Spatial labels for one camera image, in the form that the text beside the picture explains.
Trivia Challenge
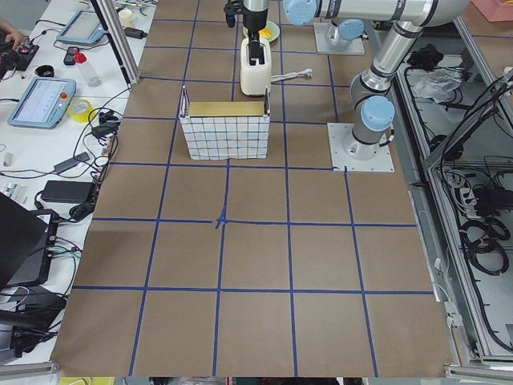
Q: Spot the paper cup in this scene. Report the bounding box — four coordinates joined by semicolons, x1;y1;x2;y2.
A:
118;9;134;28

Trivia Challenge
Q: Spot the blue teach pendant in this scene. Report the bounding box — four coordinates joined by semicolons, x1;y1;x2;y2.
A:
56;10;104;47
7;76;76;129

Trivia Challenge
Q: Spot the white two-slot toaster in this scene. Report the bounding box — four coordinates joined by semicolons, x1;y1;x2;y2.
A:
240;38;272;96

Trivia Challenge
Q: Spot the blue teach pendant far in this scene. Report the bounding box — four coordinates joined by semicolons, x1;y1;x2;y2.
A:
56;10;104;47

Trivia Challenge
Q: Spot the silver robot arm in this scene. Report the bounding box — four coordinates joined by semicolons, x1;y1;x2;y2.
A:
325;18;364;47
283;0;470;161

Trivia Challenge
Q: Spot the black small bowl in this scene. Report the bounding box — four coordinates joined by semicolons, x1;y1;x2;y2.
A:
34;65;55;78

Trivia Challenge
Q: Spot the aluminium frame post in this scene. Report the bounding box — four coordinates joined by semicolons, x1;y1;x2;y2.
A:
91;0;140;86

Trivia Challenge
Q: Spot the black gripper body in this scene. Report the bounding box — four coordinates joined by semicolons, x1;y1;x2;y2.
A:
242;8;267;39

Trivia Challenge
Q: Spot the black laptop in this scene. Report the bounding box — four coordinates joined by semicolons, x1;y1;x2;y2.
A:
1;194;58;289

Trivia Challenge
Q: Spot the person hand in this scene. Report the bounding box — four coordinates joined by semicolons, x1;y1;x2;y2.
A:
0;18;26;51

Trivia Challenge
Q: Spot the blue teach pendant near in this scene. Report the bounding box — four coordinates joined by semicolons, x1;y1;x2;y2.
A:
7;76;76;129

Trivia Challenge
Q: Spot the clear bottle red cap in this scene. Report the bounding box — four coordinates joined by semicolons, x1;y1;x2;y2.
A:
74;50;102;87

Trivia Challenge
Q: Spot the black power adapter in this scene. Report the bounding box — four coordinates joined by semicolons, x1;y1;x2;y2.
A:
41;180;95;204

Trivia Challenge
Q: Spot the light green plate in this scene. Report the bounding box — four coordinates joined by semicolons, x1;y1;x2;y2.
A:
259;21;280;43

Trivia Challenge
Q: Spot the yellow tape roll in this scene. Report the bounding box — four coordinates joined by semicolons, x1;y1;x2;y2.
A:
67;99;93;123

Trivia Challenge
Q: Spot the white toaster power cord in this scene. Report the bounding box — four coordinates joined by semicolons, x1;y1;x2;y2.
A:
270;68;314;84

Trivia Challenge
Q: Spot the triangular golden pastry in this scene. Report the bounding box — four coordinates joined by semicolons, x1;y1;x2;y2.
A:
259;27;273;40

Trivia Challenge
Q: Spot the crumpled white cloth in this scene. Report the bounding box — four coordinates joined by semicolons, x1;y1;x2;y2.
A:
412;69;462;103

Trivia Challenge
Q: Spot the grid pattern storage basket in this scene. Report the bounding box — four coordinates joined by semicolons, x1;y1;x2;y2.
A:
180;87;270;160

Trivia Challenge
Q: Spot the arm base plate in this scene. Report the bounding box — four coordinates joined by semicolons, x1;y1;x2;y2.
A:
313;19;365;55
327;123;394;172

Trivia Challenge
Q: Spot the black phone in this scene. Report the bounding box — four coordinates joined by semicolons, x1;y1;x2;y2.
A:
63;46;79;67

